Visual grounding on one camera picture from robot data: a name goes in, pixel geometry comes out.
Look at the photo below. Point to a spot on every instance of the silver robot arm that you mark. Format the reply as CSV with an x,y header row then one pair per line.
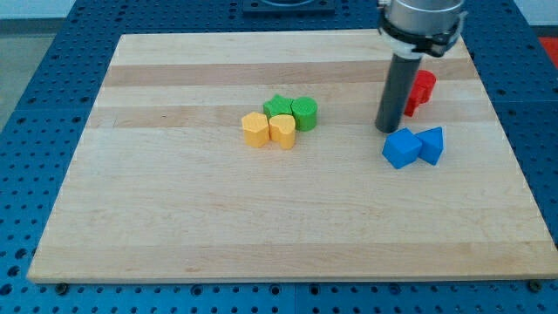
x,y
414,28

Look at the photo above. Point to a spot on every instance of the yellow heart block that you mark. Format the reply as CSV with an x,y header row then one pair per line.
x,y
282,129

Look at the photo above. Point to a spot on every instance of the green star block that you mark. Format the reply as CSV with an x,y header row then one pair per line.
x,y
277,105

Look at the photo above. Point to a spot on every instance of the yellow pentagon block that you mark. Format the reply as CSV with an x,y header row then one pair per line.
x,y
255,129

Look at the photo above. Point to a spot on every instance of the green cylinder block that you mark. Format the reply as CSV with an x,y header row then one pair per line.
x,y
304,110

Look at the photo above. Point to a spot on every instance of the wooden board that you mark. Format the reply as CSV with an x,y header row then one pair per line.
x,y
162,187

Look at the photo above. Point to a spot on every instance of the blue cube block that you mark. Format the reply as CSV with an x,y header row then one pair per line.
x,y
401,148

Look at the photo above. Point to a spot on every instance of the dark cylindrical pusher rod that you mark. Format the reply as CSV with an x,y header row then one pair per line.
x,y
397,88

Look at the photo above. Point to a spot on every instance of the blue triangle block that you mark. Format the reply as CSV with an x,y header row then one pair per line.
x,y
432,145

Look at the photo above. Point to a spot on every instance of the red block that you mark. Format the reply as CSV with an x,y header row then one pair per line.
x,y
421,91

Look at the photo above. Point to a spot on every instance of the blue perforated table plate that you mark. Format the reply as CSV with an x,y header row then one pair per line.
x,y
41,134

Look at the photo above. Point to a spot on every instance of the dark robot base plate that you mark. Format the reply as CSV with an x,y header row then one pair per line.
x,y
260,7

